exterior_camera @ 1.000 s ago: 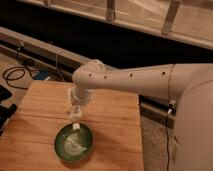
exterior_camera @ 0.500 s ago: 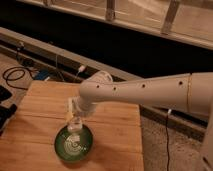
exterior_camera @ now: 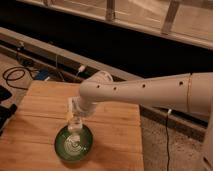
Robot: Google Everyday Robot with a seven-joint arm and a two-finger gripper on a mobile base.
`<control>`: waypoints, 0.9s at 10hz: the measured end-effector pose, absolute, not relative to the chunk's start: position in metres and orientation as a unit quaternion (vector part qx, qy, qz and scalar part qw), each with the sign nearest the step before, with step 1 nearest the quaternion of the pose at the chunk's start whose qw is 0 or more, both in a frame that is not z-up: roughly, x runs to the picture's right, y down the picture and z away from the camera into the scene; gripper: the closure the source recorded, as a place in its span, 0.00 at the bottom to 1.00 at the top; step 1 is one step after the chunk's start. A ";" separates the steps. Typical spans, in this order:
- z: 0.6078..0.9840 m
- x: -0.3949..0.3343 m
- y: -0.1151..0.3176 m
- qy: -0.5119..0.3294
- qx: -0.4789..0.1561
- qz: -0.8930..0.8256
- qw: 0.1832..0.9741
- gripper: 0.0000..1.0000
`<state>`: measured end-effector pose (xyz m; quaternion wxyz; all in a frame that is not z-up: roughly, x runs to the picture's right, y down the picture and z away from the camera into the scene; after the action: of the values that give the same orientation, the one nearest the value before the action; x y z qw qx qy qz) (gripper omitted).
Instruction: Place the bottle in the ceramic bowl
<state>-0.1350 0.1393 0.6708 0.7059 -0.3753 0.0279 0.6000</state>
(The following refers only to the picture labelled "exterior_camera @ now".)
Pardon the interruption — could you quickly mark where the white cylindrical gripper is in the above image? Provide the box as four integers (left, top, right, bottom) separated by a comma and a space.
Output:
66, 96, 96, 131

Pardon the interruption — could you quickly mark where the small white bottle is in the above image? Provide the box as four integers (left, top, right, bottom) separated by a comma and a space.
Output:
68, 116, 82, 143

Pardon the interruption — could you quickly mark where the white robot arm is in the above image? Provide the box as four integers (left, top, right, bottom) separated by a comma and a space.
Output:
67, 71, 213, 171

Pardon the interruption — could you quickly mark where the green ceramic bowl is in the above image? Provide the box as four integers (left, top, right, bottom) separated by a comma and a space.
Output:
54, 125, 93, 163

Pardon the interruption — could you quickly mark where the blue object on floor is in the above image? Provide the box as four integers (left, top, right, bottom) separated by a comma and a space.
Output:
34, 69, 49, 80

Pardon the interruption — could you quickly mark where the black device at left edge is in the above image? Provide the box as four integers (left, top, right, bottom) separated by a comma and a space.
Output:
0, 84, 18, 134

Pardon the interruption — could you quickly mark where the white plug with cable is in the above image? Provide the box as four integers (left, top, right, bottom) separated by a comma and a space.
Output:
73, 65, 86, 82

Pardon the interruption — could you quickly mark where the black coiled cable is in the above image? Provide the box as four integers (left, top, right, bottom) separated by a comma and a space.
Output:
2, 65, 40, 90

